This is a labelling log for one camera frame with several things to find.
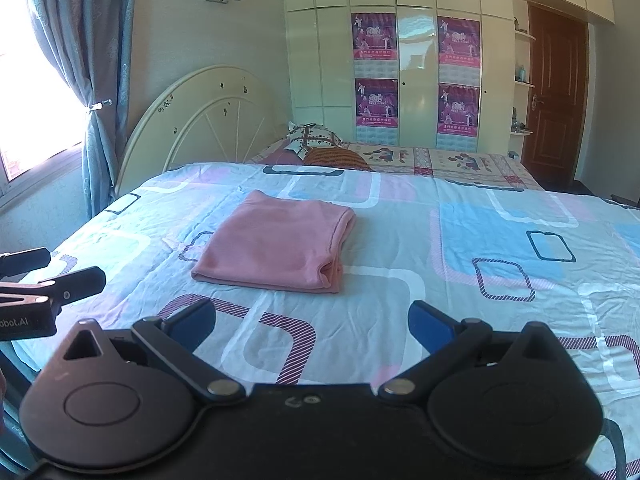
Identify pink long-sleeve sweater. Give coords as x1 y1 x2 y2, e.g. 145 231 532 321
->
191 190 357 294

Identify patterned pastel bed sheet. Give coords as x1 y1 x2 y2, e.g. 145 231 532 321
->
14 162 639 478

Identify floral beige bed cover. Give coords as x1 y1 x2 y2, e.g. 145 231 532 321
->
244 138 547 192

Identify cream round headboard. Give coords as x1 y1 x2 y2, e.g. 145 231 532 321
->
115 65 288 196

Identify lower right magenta poster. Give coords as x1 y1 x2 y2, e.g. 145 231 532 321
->
437 84 480 138

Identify magenta poster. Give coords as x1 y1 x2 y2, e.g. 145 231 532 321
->
438 16 482 68
437 84 480 138
355 78 399 128
352 12 398 61

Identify patterned pillow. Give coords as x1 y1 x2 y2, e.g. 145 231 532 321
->
284 122 344 160

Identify lower left magenta poster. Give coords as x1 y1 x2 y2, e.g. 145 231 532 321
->
355 78 399 128

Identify blue grey curtain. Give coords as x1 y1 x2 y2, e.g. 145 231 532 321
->
27 0 134 217

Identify brown wooden door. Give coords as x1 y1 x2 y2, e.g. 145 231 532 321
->
523 4 589 192

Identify cream glossy wardrobe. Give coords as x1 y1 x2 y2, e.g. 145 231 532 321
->
284 0 615 154

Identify upper right magenta poster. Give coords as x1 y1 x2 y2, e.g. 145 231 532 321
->
438 16 482 68

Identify corner open shelves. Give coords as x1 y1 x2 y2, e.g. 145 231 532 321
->
509 0 536 160

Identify upper left magenta poster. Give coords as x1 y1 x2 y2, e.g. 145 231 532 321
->
352 12 398 61

